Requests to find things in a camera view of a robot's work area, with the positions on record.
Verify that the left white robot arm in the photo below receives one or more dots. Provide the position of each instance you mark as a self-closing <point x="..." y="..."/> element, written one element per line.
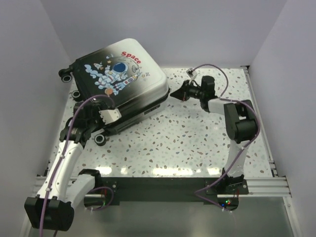
<point x="53" y="207"/>

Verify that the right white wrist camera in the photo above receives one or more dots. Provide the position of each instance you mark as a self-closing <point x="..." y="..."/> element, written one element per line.
<point x="192" y="74"/>

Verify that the black suitcase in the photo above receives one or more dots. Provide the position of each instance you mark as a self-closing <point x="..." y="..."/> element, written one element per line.
<point x="127" y="73"/>

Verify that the aluminium frame rail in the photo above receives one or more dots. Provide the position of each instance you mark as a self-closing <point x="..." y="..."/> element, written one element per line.
<point x="258" y="187"/>

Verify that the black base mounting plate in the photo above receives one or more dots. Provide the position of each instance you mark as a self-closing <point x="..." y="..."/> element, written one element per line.
<point x="158" y="191"/>

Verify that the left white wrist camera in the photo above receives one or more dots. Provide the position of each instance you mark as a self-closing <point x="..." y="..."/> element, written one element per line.
<point x="110" y="116"/>

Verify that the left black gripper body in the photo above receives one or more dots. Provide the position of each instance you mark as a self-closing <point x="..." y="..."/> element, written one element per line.
<point x="96" y="120"/>

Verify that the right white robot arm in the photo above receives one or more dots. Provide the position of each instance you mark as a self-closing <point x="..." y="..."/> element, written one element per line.
<point x="241" y="123"/>

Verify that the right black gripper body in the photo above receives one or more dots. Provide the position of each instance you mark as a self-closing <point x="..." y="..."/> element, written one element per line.
<point x="190" y="91"/>

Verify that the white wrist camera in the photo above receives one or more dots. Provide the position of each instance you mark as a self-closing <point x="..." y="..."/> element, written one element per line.
<point x="192" y="74"/>
<point x="110" y="116"/>

